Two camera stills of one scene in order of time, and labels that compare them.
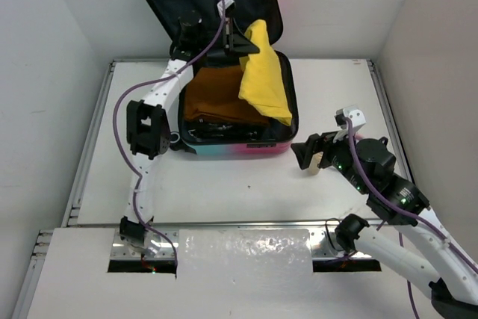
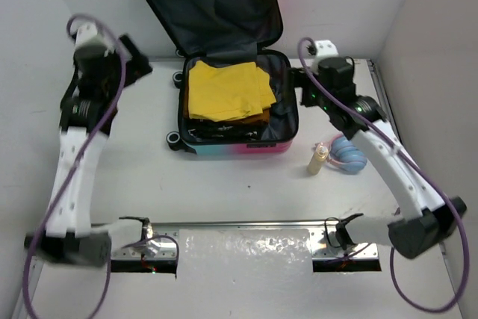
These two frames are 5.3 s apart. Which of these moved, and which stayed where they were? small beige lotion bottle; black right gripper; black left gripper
Moved: black right gripper; black left gripper
Stayed: small beige lotion bottle
